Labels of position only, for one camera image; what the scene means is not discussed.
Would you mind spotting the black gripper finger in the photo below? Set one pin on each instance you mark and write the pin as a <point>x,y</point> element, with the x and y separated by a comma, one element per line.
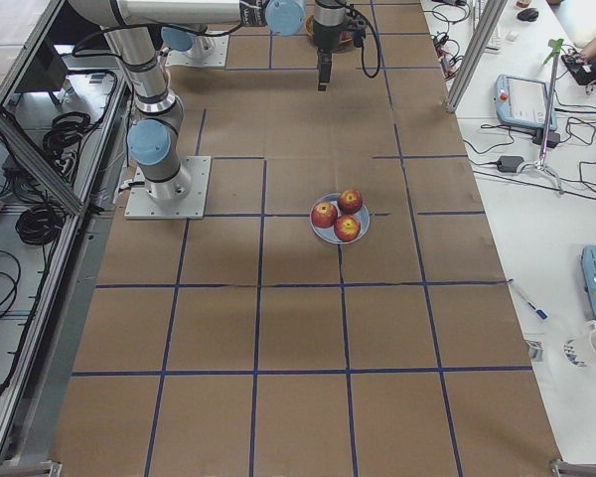
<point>327,67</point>
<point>321,70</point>

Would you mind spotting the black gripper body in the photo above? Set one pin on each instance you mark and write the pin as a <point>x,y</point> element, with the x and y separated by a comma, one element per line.
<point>324,36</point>

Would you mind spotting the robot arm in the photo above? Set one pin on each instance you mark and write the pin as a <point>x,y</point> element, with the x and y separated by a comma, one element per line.
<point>125,26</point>
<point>193,46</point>

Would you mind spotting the woven wicker basket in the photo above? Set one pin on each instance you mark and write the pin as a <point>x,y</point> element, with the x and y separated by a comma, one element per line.
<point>309,25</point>

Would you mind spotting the red apple on plate back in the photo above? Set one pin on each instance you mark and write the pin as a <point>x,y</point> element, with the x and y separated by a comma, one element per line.
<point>350,201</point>

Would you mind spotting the red apple on plate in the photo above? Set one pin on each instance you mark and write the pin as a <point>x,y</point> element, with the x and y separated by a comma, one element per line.
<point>323,215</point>
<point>347,228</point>
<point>350,201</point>

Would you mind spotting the red apple on plate left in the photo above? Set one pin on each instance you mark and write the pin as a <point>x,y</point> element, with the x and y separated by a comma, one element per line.
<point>323,215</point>

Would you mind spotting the light blue plate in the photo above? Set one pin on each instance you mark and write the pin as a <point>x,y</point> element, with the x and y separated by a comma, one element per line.
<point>333,225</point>

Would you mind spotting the red apple on plate front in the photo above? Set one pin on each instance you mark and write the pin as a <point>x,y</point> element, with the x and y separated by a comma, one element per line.
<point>347,228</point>

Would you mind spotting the black computer mouse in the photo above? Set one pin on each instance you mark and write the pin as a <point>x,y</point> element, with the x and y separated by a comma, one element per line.
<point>528,15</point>

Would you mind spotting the black power adapter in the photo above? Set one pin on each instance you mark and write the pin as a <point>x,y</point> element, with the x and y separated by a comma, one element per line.
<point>509,163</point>

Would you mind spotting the silver tripod stand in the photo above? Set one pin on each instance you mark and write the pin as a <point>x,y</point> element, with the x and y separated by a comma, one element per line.
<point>539,164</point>

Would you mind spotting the white blue pen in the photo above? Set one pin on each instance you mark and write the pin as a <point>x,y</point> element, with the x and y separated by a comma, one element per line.
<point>538,311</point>

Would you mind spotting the small metal binder clip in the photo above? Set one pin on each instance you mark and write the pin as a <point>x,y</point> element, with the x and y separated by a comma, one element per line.
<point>534,350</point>

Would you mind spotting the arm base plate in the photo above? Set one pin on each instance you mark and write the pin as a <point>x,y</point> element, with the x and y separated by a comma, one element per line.
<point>183,197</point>
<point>216,60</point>

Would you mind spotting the aluminium frame post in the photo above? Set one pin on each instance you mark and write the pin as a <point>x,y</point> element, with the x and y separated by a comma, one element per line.
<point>489,19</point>

